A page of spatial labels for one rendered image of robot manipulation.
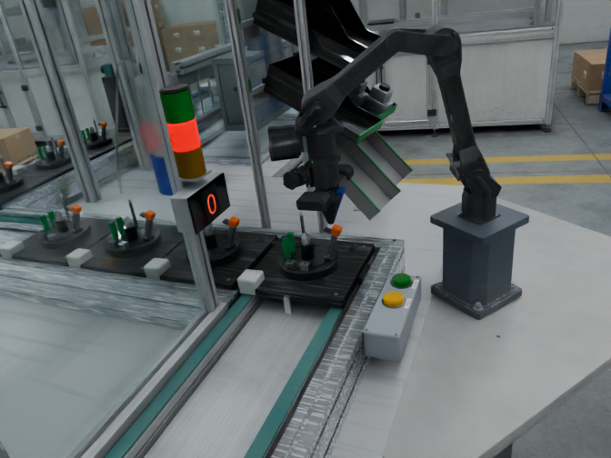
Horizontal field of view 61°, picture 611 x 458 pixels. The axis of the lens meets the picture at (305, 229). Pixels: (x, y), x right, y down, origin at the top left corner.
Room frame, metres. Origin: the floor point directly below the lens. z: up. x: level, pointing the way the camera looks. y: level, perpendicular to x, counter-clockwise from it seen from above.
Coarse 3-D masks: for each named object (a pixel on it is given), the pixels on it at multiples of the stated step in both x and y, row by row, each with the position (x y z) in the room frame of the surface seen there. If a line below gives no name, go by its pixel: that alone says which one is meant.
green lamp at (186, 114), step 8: (160, 96) 0.88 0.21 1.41; (168, 96) 0.86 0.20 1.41; (176, 96) 0.86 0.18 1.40; (184, 96) 0.87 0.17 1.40; (168, 104) 0.87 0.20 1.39; (176, 104) 0.86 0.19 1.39; (184, 104) 0.87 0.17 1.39; (192, 104) 0.89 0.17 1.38; (168, 112) 0.87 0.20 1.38; (176, 112) 0.86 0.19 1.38; (184, 112) 0.87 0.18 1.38; (192, 112) 0.88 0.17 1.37; (168, 120) 0.87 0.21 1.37; (176, 120) 0.86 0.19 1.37; (184, 120) 0.87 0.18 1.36
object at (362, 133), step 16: (272, 64) 1.30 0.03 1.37; (288, 64) 1.37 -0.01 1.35; (272, 80) 1.29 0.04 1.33; (288, 80) 1.26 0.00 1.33; (320, 80) 1.36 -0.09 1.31; (272, 96) 1.30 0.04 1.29; (288, 96) 1.27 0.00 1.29; (336, 112) 1.29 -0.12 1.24; (352, 112) 1.31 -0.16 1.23; (368, 112) 1.29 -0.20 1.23; (352, 128) 1.23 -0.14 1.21; (368, 128) 1.25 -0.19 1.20
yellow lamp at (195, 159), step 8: (176, 152) 0.87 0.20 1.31; (184, 152) 0.87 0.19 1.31; (192, 152) 0.87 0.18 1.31; (200, 152) 0.88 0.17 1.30; (176, 160) 0.87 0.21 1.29; (184, 160) 0.86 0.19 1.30; (192, 160) 0.87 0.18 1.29; (200, 160) 0.88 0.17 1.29; (184, 168) 0.87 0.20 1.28; (192, 168) 0.86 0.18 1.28; (200, 168) 0.87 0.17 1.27; (184, 176) 0.87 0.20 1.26; (192, 176) 0.86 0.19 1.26
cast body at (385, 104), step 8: (376, 88) 1.36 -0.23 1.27; (384, 88) 1.36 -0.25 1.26; (368, 96) 1.38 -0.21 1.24; (376, 96) 1.36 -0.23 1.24; (384, 96) 1.35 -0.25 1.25; (368, 104) 1.38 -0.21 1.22; (376, 104) 1.36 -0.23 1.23; (384, 104) 1.36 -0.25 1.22; (392, 104) 1.37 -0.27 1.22; (376, 112) 1.36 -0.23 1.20
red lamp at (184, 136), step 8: (192, 120) 0.88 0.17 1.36; (168, 128) 0.87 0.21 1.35; (176, 128) 0.86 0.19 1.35; (184, 128) 0.86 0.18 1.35; (192, 128) 0.87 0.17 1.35; (176, 136) 0.86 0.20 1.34; (184, 136) 0.86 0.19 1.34; (192, 136) 0.87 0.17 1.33; (176, 144) 0.87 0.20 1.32; (184, 144) 0.86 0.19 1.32; (192, 144) 0.87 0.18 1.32; (200, 144) 0.89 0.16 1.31
